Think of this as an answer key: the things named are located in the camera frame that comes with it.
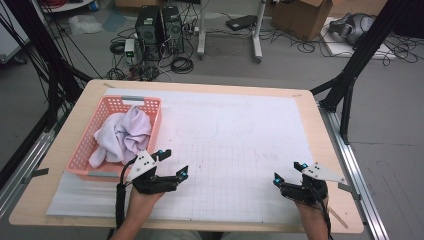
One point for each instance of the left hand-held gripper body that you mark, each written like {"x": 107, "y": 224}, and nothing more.
{"x": 143, "y": 166}

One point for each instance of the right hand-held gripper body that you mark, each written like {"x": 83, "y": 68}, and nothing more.
{"x": 306, "y": 191}

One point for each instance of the lilac printed towel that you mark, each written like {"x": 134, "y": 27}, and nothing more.
{"x": 126, "y": 133}

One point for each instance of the pink plastic basket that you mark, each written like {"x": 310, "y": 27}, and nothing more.
{"x": 86, "y": 146}

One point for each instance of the person's right hand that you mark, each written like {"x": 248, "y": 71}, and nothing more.
{"x": 315, "y": 215}

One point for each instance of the person's left hand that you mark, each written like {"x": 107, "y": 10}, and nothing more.
{"x": 140, "y": 206}

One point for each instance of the beige tape strip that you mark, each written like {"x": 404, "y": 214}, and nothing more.
{"x": 338, "y": 217}

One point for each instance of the white grid mat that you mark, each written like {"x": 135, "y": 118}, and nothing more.
{"x": 233, "y": 133}

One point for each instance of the small white power unit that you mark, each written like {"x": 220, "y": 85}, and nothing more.
{"x": 129, "y": 48}

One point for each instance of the large black computer tower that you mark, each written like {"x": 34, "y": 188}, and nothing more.
{"x": 148, "y": 33}

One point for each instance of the white floor board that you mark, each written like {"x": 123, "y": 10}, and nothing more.
{"x": 336, "y": 48}

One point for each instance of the slim black computer tower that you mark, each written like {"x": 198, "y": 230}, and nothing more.
{"x": 173, "y": 31}

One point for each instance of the white metal stand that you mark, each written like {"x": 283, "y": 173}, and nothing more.
{"x": 201, "y": 33}

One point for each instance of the brown cardboard box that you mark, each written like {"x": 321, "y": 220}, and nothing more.
{"x": 300, "y": 16}

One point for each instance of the clear plastic bag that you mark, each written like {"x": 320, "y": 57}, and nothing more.
{"x": 83, "y": 24}

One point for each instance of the flat black device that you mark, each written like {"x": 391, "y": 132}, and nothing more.
{"x": 241, "y": 22}

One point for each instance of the white round table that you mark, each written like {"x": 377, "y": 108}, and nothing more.
{"x": 66, "y": 6}

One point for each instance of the grey metal bracket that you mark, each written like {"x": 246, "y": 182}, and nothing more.
{"x": 39, "y": 172}
{"x": 350, "y": 190}

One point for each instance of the aluminium rail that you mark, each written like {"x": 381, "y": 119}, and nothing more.
{"x": 36, "y": 150}
{"x": 366, "y": 206}

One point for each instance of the black frame post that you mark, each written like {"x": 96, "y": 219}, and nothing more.
{"x": 56, "y": 66}
{"x": 363, "y": 50}

